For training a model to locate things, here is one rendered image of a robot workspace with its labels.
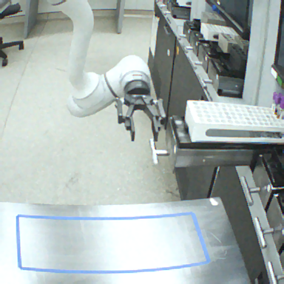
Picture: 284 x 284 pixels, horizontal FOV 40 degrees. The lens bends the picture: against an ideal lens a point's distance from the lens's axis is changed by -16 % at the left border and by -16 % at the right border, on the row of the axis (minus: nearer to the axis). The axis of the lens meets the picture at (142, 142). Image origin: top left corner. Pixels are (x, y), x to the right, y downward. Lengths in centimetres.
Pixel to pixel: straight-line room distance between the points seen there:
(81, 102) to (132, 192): 80
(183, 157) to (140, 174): 121
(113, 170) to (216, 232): 147
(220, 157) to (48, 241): 50
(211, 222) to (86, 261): 26
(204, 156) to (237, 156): 9
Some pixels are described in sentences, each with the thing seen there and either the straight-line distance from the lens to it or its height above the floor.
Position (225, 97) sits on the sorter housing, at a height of 73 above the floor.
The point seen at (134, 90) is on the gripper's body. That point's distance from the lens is 128.
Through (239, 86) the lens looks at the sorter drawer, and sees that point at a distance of 143.
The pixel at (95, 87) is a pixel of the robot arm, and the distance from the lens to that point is 138.
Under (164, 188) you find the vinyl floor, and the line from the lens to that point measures 215.
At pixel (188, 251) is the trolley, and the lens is 75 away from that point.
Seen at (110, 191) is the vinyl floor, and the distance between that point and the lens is 209.
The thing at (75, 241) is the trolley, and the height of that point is 82.
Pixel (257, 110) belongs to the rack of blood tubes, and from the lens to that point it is 112.
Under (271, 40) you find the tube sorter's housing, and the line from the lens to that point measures 117.
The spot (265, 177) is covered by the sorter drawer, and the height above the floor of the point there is 80.
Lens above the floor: 138
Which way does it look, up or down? 35 degrees down
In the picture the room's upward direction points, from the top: 6 degrees clockwise
